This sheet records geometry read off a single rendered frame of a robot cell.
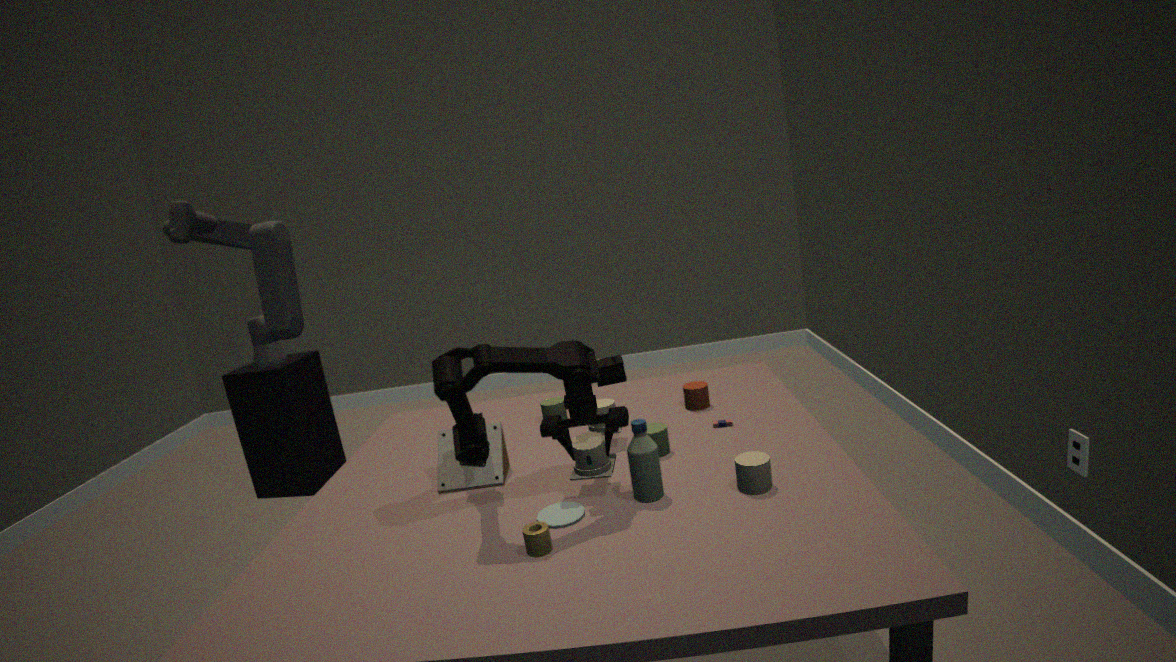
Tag brown cylinder with orange top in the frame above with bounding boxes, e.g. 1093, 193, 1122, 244
683, 381, 710, 412

